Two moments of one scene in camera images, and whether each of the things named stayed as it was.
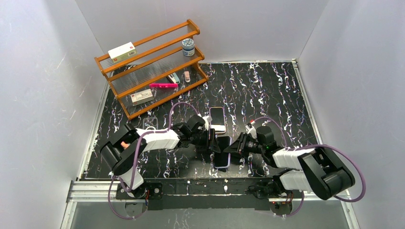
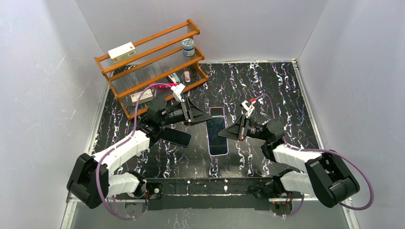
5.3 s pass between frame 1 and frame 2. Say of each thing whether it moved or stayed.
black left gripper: moved
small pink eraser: stayed
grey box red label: stayed
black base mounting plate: stayed
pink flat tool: stayed
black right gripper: moved
